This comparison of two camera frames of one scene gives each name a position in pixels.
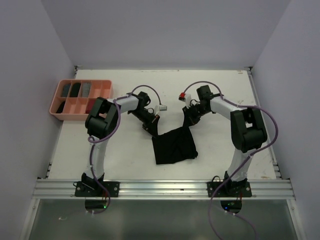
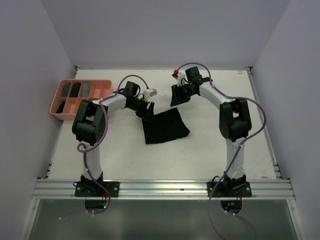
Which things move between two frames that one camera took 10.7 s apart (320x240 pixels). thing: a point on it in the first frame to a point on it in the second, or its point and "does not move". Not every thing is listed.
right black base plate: x=241 y=188 does not move
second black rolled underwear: x=60 y=109 does not move
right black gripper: x=189 y=119 to x=177 y=97
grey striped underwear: x=86 y=89 does not move
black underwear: x=174 y=146 to x=165 y=126
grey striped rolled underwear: x=66 y=88 does not move
